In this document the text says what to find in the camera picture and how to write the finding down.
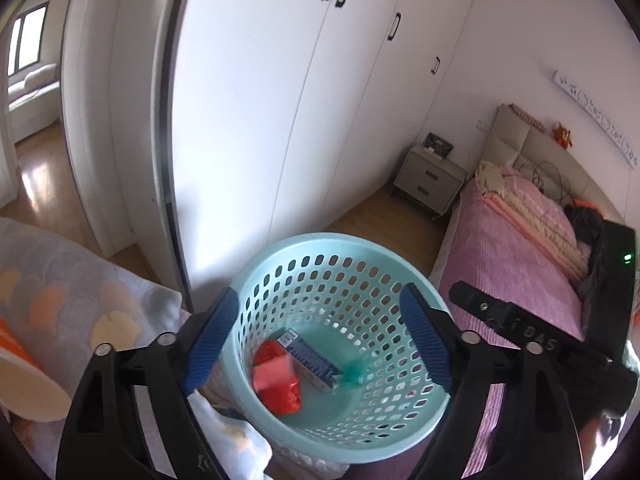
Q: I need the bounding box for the grey fan-patterned blanket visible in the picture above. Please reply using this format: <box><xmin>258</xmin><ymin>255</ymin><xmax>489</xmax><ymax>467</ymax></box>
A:
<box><xmin>0</xmin><ymin>217</ymin><xmax>273</xmax><ymax>480</ymax></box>

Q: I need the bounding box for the beige padded headboard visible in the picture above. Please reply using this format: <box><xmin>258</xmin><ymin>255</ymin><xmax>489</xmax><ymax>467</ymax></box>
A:
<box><xmin>482</xmin><ymin>104</ymin><xmax>626</xmax><ymax>226</ymax></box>

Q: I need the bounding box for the orange plush toy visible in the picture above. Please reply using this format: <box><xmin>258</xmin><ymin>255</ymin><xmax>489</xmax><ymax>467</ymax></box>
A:
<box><xmin>552</xmin><ymin>122</ymin><xmax>575</xmax><ymax>150</ymax></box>

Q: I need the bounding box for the red cloth item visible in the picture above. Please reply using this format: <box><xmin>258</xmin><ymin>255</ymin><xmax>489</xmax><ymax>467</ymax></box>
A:
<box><xmin>251</xmin><ymin>340</ymin><xmax>303</xmax><ymax>416</ymax></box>

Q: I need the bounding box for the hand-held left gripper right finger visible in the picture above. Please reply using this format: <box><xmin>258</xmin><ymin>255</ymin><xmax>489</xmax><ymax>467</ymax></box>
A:
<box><xmin>399</xmin><ymin>282</ymin><xmax>586</xmax><ymax>480</ymax></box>

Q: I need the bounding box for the dark clothing pile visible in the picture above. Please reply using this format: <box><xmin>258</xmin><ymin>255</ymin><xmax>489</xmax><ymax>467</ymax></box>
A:
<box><xmin>565</xmin><ymin>199</ymin><xmax>608</xmax><ymax>306</ymax></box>

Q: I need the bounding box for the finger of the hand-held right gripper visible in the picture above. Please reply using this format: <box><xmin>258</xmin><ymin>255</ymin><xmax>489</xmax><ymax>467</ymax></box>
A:
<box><xmin>449</xmin><ymin>280</ymin><xmax>603</xmax><ymax>361</ymax></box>

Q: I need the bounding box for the patterned cloth strip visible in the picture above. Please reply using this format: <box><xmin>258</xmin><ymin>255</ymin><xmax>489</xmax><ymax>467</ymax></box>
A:
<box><xmin>509</xmin><ymin>104</ymin><xmax>548</xmax><ymax>133</ymax></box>

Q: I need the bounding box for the quilted mat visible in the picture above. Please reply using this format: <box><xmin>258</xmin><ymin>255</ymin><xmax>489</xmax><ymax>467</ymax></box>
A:
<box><xmin>270</xmin><ymin>440</ymin><xmax>351</xmax><ymax>480</ymax></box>

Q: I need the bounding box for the cream pillow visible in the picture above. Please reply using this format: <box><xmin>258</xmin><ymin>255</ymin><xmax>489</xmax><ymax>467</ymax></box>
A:
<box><xmin>475</xmin><ymin>161</ymin><xmax>509</xmax><ymax>194</ymax></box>

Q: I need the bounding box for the folded pink quilt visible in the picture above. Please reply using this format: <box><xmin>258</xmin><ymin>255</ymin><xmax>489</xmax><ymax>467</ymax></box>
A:
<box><xmin>480</xmin><ymin>167</ymin><xmax>593</xmax><ymax>281</ymax></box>

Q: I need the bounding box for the teal plastic bottle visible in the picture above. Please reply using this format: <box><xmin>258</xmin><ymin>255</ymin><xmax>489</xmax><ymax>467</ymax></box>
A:
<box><xmin>340</xmin><ymin>360</ymin><xmax>372</xmax><ymax>389</ymax></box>

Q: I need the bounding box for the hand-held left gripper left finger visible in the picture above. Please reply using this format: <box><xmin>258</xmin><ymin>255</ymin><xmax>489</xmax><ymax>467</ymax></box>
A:
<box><xmin>55</xmin><ymin>287</ymin><xmax>241</xmax><ymax>480</ymax></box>

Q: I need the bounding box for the light sofa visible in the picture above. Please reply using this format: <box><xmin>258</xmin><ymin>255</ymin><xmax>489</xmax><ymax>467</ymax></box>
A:
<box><xmin>7</xmin><ymin>62</ymin><xmax>61</xmax><ymax>143</ymax></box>

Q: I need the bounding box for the white wardrobe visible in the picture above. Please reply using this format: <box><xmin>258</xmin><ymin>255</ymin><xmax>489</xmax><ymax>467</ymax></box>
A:
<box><xmin>170</xmin><ymin>0</ymin><xmax>473</xmax><ymax>306</ymax></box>

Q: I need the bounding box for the dark picture frame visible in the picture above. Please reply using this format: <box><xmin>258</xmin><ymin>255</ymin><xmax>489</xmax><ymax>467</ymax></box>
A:
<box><xmin>422</xmin><ymin>132</ymin><xmax>454</xmax><ymax>157</ymax></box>

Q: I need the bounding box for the beige nightstand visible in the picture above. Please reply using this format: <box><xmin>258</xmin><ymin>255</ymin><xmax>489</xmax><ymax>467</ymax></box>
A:
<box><xmin>392</xmin><ymin>146</ymin><xmax>468</xmax><ymax>218</ymax></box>

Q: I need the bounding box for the pink bedspread bed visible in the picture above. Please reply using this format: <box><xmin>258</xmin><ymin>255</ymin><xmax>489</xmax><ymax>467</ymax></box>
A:
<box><xmin>430</xmin><ymin>180</ymin><xmax>601</xmax><ymax>480</ymax></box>

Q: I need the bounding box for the white wall decor strip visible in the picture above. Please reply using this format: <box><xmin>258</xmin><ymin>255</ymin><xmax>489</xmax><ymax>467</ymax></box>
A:
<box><xmin>552</xmin><ymin>69</ymin><xmax>640</xmax><ymax>171</ymax></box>

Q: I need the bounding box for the person's right hand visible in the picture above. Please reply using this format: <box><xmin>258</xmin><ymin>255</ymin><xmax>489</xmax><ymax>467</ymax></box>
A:
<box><xmin>580</xmin><ymin>412</ymin><xmax>626</xmax><ymax>456</ymax></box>

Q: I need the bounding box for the blue and white carton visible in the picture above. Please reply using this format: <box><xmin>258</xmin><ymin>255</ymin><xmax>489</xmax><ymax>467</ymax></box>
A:
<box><xmin>272</xmin><ymin>329</ymin><xmax>342</xmax><ymax>393</ymax></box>

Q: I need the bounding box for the black cable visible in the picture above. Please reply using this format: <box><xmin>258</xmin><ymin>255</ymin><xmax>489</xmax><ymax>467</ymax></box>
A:
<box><xmin>530</xmin><ymin>162</ymin><xmax>576</xmax><ymax>206</ymax></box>

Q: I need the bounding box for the dark framed window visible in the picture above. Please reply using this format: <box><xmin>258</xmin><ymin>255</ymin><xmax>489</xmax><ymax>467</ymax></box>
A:
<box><xmin>9</xmin><ymin>2</ymin><xmax>48</xmax><ymax>73</ymax></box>

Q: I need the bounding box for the teal perforated plastic basket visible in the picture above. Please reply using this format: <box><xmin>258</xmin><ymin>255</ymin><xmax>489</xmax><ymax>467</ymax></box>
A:
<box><xmin>220</xmin><ymin>232</ymin><xmax>453</xmax><ymax>463</ymax></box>

